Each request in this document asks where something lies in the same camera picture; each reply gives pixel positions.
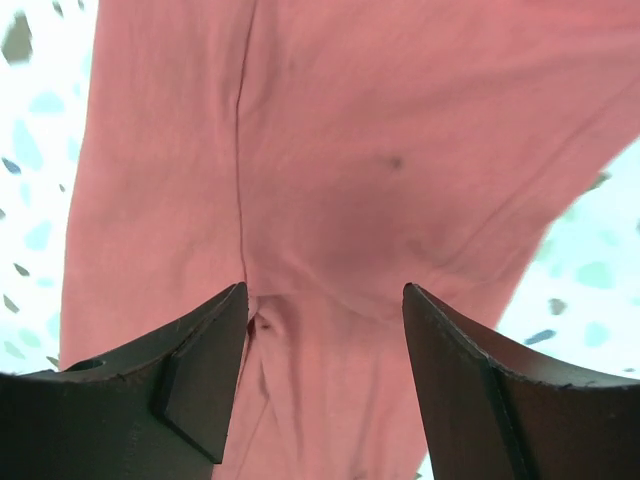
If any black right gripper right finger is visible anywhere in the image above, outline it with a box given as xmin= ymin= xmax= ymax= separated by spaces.
xmin=402 ymin=284 xmax=639 ymax=480

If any red t-shirt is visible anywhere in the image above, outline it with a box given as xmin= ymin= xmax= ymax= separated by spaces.
xmin=59 ymin=0 xmax=639 ymax=479

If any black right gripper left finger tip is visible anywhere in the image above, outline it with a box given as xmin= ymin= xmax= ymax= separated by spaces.
xmin=1 ymin=283 xmax=248 ymax=480

